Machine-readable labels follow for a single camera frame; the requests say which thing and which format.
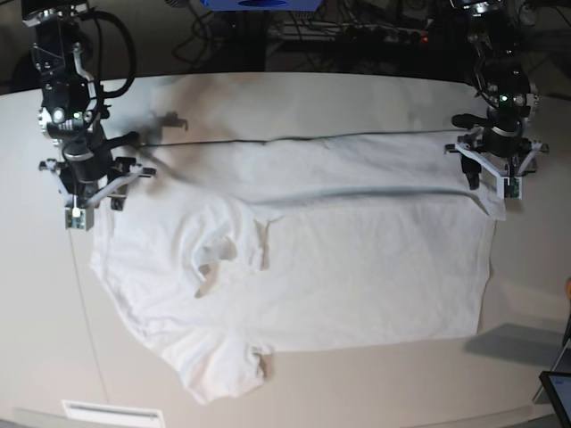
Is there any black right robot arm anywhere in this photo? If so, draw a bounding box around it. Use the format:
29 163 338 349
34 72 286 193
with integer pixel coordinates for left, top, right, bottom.
21 1 156 218

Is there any white label strip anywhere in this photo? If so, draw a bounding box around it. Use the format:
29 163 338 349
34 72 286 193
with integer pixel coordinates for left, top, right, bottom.
62 399 164 427

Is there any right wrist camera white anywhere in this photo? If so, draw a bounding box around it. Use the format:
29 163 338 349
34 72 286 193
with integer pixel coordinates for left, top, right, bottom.
38 160 155 231

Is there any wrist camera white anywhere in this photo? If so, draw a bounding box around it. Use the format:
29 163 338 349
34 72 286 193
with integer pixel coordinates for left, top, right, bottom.
447 142 542 200
38 160 155 231

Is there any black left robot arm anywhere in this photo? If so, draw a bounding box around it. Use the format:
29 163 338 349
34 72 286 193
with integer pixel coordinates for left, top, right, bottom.
444 1 549 199

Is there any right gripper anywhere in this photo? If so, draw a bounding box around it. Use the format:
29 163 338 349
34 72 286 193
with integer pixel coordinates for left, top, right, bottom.
38 133 156 210

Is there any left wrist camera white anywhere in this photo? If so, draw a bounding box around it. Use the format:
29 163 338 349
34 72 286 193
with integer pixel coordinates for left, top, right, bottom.
447 142 542 200

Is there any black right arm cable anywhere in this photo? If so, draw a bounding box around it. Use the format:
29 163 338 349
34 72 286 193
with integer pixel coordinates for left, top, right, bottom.
79 8 137 102

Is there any black tablet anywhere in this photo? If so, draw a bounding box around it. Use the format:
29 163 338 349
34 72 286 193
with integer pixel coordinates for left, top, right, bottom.
539 371 570 428

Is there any white T-shirt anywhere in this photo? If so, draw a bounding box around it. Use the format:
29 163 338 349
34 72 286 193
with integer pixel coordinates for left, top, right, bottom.
91 132 506 404

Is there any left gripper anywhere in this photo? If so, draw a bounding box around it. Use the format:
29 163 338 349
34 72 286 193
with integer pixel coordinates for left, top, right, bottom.
444 113 549 190

